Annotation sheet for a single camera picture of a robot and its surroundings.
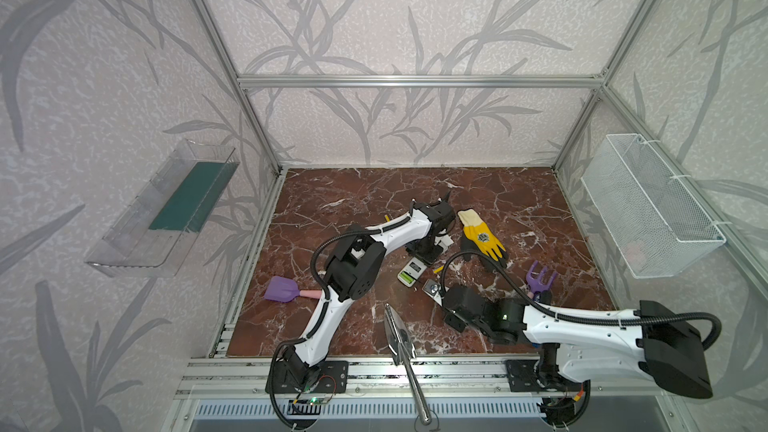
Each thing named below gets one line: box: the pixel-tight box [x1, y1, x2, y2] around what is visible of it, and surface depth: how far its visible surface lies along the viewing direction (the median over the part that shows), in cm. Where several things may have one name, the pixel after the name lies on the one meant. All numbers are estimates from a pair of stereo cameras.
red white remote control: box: [397, 256, 427, 287], surface depth 93 cm
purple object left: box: [264, 276, 300, 303], surface depth 89 cm
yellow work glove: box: [457, 208, 508, 271], surface depth 99 cm
